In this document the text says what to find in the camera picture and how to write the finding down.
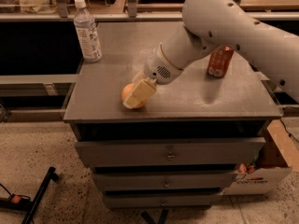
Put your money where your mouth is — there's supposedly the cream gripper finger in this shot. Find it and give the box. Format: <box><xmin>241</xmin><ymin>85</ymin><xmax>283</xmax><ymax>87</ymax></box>
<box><xmin>132</xmin><ymin>68</ymin><xmax>148</xmax><ymax>83</ymax></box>
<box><xmin>131</xmin><ymin>79</ymin><xmax>156</xmax><ymax>102</ymax></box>

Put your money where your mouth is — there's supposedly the orange fruit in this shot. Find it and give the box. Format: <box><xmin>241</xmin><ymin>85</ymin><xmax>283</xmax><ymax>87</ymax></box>
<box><xmin>121</xmin><ymin>83</ymin><xmax>146</xmax><ymax>109</ymax></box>

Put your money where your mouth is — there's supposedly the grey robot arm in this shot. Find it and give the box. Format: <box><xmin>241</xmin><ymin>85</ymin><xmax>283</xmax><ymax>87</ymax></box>
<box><xmin>123</xmin><ymin>0</ymin><xmax>299</xmax><ymax>109</ymax></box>

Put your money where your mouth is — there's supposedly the clear plastic water bottle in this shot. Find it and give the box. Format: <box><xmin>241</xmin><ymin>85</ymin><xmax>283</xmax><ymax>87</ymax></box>
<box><xmin>74</xmin><ymin>0</ymin><xmax>102</xmax><ymax>63</ymax></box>

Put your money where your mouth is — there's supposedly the orange soda can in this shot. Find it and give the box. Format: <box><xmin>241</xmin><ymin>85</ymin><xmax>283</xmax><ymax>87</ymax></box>
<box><xmin>207</xmin><ymin>46</ymin><xmax>234</xmax><ymax>78</ymax></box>

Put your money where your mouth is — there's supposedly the grey drawer cabinet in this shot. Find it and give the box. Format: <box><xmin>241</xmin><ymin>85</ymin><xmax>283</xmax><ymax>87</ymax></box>
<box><xmin>64</xmin><ymin>22</ymin><xmax>281</xmax><ymax>196</ymax></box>

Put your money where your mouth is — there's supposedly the middle grey drawer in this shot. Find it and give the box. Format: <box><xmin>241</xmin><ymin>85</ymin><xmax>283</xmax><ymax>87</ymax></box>
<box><xmin>93</xmin><ymin>171</ymin><xmax>236</xmax><ymax>191</ymax></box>

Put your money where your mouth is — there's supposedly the grey drawer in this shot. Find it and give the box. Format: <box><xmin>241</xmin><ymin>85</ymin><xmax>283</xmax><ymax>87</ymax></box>
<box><xmin>75</xmin><ymin>137</ymin><xmax>265</xmax><ymax>167</ymax></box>
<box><xmin>103</xmin><ymin>193</ymin><xmax>222</xmax><ymax>209</ymax></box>
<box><xmin>93</xmin><ymin>171</ymin><xmax>236</xmax><ymax>191</ymax></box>

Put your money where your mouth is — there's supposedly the grey metal railing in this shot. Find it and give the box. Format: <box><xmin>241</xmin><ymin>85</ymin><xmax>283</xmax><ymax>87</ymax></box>
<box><xmin>0</xmin><ymin>0</ymin><xmax>299</xmax><ymax>21</ymax></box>

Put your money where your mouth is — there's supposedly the bottom grey drawer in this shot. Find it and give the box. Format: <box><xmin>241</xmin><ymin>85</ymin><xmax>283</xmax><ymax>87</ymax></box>
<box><xmin>103</xmin><ymin>193</ymin><xmax>222</xmax><ymax>209</ymax></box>

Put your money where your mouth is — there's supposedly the top grey drawer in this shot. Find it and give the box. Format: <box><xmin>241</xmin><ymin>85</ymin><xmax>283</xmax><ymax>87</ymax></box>
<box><xmin>75</xmin><ymin>137</ymin><xmax>265</xmax><ymax>167</ymax></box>

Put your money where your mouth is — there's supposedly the black metal stand leg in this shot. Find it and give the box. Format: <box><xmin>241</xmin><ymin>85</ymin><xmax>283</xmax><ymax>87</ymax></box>
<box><xmin>21</xmin><ymin>167</ymin><xmax>59</xmax><ymax>224</ymax></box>

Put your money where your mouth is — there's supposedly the white cardboard box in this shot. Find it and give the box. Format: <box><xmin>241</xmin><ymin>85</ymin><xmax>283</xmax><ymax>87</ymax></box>
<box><xmin>223</xmin><ymin>119</ymin><xmax>299</xmax><ymax>195</ymax></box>

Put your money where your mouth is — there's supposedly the black orange floor tool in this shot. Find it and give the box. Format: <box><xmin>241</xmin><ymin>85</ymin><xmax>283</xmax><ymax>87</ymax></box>
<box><xmin>0</xmin><ymin>183</ymin><xmax>32</xmax><ymax>211</ymax></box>

